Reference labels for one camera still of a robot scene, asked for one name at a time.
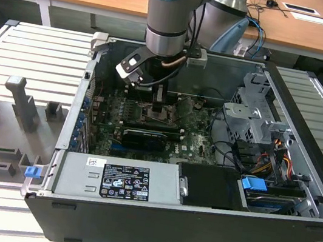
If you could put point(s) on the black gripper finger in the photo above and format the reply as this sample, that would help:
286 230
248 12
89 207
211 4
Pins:
164 97
155 95

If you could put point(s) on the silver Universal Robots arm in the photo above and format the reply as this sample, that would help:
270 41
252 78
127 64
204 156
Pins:
166 14

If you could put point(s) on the black RAM slot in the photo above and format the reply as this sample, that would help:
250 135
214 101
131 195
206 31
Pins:
177 136
136 123
172 101
173 96

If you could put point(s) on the CPU socket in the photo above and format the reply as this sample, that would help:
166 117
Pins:
145 115

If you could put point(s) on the black graphics card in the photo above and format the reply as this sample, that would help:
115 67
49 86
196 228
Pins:
143 141

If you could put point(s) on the green motherboard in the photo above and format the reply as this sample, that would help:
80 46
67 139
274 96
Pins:
197 145

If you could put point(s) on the grey case latch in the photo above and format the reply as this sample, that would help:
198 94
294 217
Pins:
99 40

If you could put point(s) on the silver metal drive cage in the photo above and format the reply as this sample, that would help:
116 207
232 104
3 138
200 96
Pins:
242 115

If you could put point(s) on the black plastic shroud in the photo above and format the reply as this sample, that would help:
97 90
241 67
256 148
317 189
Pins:
212 187

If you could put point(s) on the grey power supply unit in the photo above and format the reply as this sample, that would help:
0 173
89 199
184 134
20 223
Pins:
79 175

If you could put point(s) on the blue disk carrier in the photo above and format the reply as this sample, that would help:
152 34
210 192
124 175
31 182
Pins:
253 183

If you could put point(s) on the black computer mouse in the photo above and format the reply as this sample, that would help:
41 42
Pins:
271 3

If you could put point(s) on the open black PC case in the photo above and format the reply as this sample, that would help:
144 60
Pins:
162 234

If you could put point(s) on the blue case latch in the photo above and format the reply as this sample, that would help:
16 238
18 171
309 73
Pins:
33 172

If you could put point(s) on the hard disk drive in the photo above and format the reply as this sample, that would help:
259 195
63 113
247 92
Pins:
268 202

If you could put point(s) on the grey parts rack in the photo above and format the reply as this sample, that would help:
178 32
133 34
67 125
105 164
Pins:
0 126

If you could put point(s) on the white paper sheet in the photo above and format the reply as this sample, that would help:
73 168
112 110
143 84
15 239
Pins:
310 18

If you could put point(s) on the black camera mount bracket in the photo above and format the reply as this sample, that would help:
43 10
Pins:
143 53

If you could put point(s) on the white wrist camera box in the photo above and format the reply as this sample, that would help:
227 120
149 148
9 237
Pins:
128 68

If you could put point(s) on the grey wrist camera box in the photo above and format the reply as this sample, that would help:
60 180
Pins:
196 59

